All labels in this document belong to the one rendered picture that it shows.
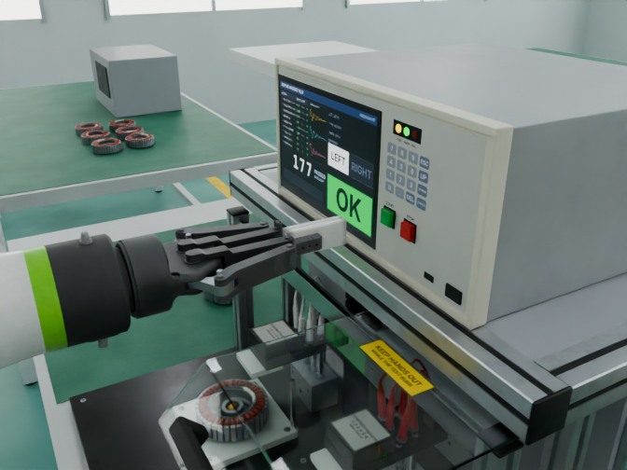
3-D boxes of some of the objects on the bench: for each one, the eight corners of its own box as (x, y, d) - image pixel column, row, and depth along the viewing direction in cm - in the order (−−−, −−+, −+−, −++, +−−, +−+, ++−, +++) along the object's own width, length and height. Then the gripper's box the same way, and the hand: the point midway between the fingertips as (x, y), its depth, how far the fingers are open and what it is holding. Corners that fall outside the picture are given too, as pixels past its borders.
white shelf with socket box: (290, 241, 164) (286, 68, 144) (237, 198, 193) (229, 48, 174) (397, 217, 179) (406, 57, 160) (332, 179, 208) (334, 40, 189)
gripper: (111, 285, 63) (313, 238, 73) (145, 352, 53) (375, 285, 63) (101, 218, 60) (314, 179, 70) (134, 275, 49) (378, 219, 60)
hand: (314, 236), depth 65 cm, fingers closed
